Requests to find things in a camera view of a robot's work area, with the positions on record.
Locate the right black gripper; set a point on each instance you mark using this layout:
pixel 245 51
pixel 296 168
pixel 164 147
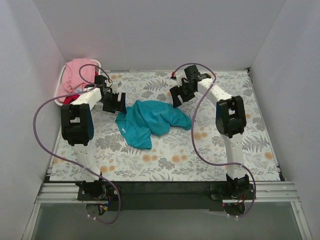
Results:
pixel 182 92

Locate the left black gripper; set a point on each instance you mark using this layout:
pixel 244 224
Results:
pixel 114 102

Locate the teal t shirt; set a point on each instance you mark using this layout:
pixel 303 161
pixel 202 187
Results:
pixel 149 117

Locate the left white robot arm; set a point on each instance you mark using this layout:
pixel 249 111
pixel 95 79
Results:
pixel 77 126

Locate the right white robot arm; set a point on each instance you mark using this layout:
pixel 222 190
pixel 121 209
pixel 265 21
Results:
pixel 230 116

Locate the pink t shirt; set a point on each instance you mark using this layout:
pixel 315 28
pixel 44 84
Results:
pixel 71 80

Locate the floral table mat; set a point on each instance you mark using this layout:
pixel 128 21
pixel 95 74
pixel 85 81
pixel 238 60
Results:
pixel 175 155

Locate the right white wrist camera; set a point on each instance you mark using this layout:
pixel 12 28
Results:
pixel 178 77

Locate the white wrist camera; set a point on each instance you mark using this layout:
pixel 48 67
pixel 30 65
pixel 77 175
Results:
pixel 178 77
pixel 115 87

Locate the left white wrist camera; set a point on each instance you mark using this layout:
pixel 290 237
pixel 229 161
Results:
pixel 115 87

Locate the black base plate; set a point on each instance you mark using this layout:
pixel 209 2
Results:
pixel 161 195

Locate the aluminium rail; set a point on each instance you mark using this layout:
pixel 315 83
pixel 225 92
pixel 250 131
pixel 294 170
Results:
pixel 268 191

